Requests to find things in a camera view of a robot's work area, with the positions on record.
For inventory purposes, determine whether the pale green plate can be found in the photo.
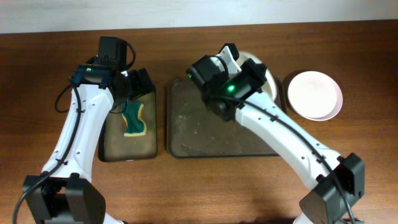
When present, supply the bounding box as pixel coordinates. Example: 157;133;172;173
236;51;278;101

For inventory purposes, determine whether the green and yellow sponge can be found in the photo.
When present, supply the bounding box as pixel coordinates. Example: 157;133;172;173
122;101;147;137

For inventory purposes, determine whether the pale pink plate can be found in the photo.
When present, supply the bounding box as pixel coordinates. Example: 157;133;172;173
287;71;343;121

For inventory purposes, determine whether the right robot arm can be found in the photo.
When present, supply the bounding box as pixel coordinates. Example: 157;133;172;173
186;43;365;224

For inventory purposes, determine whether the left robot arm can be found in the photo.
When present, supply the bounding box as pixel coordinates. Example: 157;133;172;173
12;36;155;223

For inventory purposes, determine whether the large brown serving tray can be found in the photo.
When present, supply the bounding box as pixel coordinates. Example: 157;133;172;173
166;78;277;159

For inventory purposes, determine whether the small black water tray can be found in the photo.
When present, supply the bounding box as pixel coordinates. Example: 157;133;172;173
98;82;158;162

